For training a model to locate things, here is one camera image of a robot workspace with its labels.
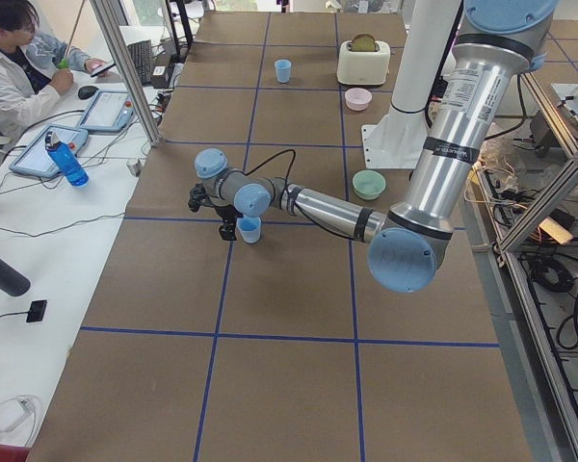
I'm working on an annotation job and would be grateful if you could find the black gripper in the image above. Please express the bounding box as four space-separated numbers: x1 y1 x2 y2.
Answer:
215 205 241 241

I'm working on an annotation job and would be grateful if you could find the light blue cup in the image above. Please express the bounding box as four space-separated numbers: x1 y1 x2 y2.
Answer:
237 217 262 244
275 59 292 84

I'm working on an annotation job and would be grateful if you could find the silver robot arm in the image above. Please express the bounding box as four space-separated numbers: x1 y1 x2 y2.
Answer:
188 1 557 293

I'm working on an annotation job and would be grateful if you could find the green plastic bowl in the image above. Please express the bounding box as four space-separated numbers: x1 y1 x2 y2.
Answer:
352 169 386 200

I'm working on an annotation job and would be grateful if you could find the far teach pendant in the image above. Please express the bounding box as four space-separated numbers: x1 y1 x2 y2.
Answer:
76 90 134 133

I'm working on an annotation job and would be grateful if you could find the teach pendant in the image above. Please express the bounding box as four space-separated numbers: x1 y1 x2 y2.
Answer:
76 90 134 133
9 124 89 179

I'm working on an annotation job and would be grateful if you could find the blue water bottle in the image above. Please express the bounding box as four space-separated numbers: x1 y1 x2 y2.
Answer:
44 131 89 187

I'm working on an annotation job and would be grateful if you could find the pink plastic bowl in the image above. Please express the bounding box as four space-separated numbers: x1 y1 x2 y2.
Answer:
344 88 373 112

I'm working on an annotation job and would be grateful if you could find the black computer mouse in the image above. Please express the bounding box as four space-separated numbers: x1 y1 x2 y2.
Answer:
77 85 99 100

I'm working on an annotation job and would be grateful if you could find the black keyboard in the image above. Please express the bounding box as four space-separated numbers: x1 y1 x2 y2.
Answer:
126 39 153 86

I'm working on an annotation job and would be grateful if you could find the near teach pendant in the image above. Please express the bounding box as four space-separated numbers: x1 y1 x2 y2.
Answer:
9 124 89 179

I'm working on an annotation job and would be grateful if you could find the small black square device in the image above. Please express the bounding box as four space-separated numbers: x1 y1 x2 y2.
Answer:
26 299 47 323

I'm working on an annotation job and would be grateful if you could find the cream toaster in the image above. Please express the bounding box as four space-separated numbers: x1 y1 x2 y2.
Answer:
336 40 391 86

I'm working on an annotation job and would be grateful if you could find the dark grey thermos bottle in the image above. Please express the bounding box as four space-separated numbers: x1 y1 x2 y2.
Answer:
0 259 31 296

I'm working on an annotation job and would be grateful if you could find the toast slice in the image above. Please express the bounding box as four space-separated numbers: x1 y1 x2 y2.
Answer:
348 34 378 52

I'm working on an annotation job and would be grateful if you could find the person in white jacket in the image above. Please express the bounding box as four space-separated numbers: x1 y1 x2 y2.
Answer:
0 1 105 141

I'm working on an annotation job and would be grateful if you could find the aluminium frame post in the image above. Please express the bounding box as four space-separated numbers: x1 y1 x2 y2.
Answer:
90 0 161 146

